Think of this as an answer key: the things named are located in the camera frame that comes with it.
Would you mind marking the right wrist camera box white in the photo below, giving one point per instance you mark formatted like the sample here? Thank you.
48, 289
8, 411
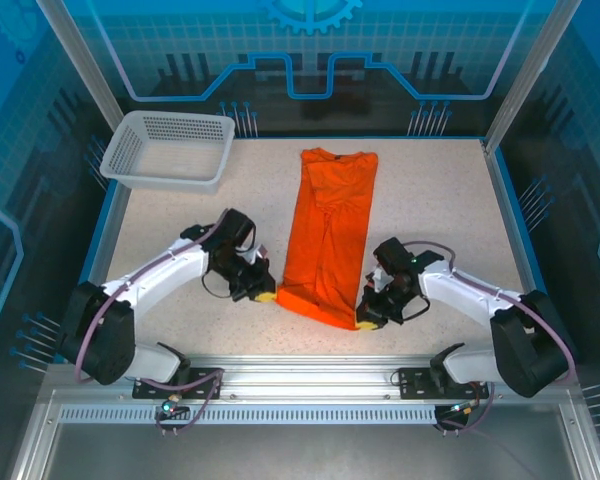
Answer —
380, 277

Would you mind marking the small connector with LED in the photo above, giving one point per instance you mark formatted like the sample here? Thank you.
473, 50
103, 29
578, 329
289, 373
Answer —
465, 407
172, 406

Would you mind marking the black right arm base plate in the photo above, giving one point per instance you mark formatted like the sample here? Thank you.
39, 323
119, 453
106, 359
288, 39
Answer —
412, 385

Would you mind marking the aluminium frame post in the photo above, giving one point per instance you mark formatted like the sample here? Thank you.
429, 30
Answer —
527, 75
82, 65

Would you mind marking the white perforated plastic basket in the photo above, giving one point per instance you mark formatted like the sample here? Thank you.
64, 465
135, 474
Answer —
122, 150

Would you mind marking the blue table edge strip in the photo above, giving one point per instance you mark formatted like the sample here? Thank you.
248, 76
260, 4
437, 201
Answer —
507, 200
102, 225

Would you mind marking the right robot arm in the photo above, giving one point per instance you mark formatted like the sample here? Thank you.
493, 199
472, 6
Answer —
530, 350

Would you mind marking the metal front panel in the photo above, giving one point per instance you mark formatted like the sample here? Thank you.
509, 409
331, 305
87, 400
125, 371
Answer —
300, 450

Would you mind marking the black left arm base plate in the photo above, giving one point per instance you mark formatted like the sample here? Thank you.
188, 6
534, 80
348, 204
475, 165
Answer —
205, 387

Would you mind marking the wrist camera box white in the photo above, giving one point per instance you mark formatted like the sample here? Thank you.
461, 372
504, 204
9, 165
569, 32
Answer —
257, 252
380, 277

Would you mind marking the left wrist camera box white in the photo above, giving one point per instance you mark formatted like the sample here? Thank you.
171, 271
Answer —
257, 252

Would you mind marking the aluminium mounting rail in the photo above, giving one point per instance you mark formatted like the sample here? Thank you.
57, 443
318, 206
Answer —
305, 375

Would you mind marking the orange t-shirt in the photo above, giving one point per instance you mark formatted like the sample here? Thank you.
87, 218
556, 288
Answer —
330, 225

